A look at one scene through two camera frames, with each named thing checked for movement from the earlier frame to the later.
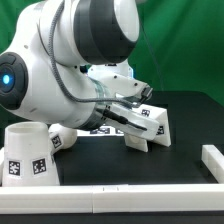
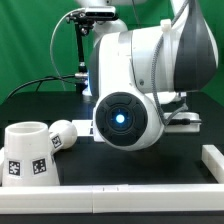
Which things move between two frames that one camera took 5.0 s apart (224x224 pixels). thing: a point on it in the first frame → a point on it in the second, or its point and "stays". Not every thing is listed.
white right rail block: x=214 y=161 stays
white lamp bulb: x=61 y=137 stays
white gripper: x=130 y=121 → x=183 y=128
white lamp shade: x=28 y=156 stays
